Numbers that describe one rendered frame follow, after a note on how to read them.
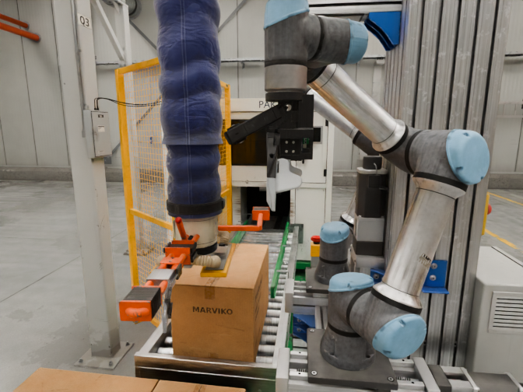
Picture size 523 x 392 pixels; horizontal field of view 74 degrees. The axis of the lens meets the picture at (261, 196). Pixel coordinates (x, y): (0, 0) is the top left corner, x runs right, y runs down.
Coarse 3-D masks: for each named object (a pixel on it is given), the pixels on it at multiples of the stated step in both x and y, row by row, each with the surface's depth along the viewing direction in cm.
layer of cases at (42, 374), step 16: (32, 384) 153; (48, 384) 153; (64, 384) 153; (80, 384) 153; (96, 384) 153; (112, 384) 153; (128, 384) 153; (144, 384) 153; (160, 384) 153; (176, 384) 153; (192, 384) 153
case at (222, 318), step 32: (256, 256) 195; (192, 288) 159; (224, 288) 157; (256, 288) 164; (192, 320) 163; (224, 320) 161; (256, 320) 167; (192, 352) 166; (224, 352) 164; (256, 352) 170
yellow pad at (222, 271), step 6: (222, 246) 150; (228, 246) 155; (234, 246) 158; (228, 252) 148; (222, 258) 141; (228, 258) 142; (222, 264) 134; (228, 264) 136; (204, 270) 130; (210, 270) 130; (216, 270) 130; (222, 270) 130; (228, 270) 134; (204, 276) 128; (210, 276) 128; (216, 276) 128; (222, 276) 128
